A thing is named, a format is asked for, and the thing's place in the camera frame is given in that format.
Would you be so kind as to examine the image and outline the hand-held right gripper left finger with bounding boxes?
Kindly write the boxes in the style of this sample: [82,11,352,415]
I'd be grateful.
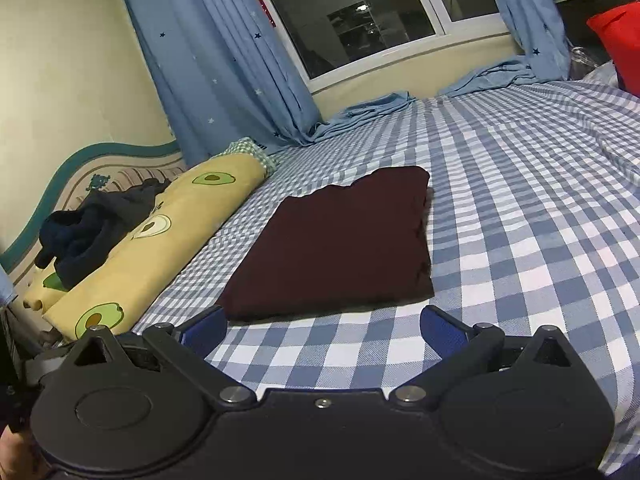
[59,304,258,406]

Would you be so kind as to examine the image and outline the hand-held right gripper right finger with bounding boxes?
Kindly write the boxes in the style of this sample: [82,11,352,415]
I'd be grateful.
[389,304,586,406]

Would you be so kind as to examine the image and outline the maroon printed t-shirt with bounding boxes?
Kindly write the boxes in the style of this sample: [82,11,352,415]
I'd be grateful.
[216,165,435,322]

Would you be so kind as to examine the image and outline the person's left forearm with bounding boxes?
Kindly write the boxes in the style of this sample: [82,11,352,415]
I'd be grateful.
[0,430,48,480]

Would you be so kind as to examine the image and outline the dark clothes pile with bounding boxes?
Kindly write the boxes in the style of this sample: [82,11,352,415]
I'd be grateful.
[35,178,171,291]

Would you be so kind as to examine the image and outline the yellow avocado print quilt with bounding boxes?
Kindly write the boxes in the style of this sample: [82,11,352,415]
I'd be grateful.
[22,154,266,342]

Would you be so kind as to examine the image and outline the blue checked bed sheet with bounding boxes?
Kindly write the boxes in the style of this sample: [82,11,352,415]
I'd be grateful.
[132,62,640,476]

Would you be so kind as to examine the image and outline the green checked pillow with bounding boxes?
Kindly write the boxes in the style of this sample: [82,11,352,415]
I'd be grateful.
[222,136,278,176]

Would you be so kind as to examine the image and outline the cream and teal headboard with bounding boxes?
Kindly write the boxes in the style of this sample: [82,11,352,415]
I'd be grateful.
[0,141,188,291]

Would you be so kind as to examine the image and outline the blue star curtain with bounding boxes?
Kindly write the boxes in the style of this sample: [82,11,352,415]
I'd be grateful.
[437,0,573,98]
[115,0,416,166]

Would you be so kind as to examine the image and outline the red paper strip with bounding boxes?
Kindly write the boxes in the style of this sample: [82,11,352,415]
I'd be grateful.
[245,0,276,28]

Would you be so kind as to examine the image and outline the white framed window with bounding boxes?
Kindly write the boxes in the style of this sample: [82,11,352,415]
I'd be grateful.
[240,0,521,93]

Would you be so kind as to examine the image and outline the red bag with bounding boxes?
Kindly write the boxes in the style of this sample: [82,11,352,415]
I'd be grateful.
[586,1,640,97]

